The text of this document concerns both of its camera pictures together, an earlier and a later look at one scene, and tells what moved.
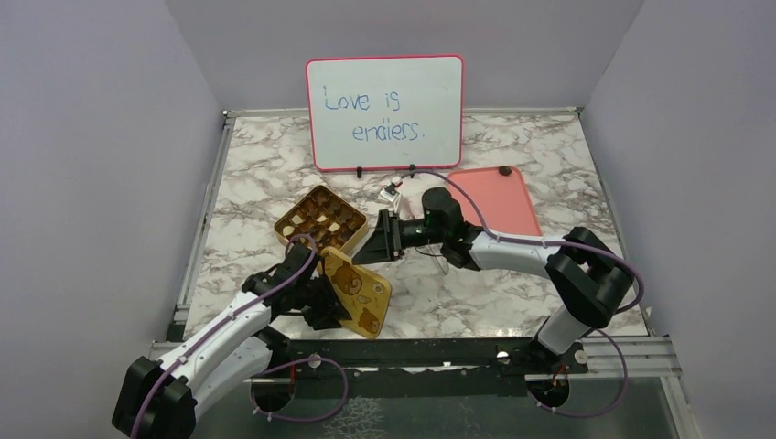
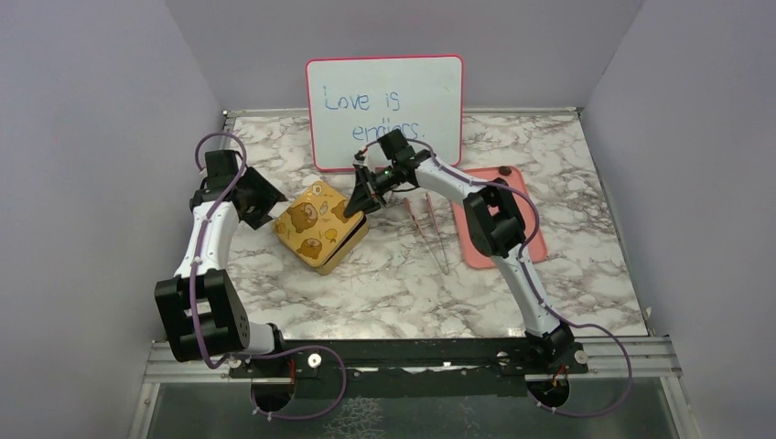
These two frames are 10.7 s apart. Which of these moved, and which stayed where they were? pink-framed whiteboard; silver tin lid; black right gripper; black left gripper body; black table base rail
Moved: silver tin lid; black left gripper body; black right gripper
Stayed: black table base rail; pink-framed whiteboard
